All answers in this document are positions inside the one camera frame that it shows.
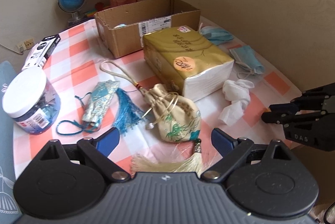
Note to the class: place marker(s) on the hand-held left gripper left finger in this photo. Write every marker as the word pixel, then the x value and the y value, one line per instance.
pixel 108 141

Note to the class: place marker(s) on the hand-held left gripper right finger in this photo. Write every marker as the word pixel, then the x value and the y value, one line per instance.
pixel 221 141

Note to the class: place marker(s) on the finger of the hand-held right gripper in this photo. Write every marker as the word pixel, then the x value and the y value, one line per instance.
pixel 282 118
pixel 308 107

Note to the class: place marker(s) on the blue brocade tasselled sachet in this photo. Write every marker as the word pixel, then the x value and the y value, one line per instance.
pixel 100 98

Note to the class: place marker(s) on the beige tasselled sachet pouch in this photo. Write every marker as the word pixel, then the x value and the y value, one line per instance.
pixel 180 119

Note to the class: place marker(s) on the white tissue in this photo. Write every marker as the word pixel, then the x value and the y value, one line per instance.
pixel 235 90

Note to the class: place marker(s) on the blue face mask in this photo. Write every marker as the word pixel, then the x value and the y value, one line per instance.
pixel 217 34
pixel 247 58

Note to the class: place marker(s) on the brown cardboard box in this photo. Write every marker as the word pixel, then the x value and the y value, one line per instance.
pixel 123 41

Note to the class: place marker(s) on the gold tissue pack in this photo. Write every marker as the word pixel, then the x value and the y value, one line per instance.
pixel 183 56

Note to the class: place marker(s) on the clear jar with white lid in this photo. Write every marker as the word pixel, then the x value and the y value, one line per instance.
pixel 26 88

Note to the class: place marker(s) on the light blue embroidered cushion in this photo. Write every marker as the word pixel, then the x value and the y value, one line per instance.
pixel 5 135

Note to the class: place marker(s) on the pink checkered tablecloth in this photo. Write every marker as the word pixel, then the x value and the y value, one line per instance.
pixel 78 38

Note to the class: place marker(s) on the black and white pen box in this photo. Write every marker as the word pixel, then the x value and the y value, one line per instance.
pixel 43 50

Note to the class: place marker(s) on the rainbow coloured toy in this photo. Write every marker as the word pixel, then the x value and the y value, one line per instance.
pixel 90 13

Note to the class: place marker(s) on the wall power socket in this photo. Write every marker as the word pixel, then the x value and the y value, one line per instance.
pixel 26 44

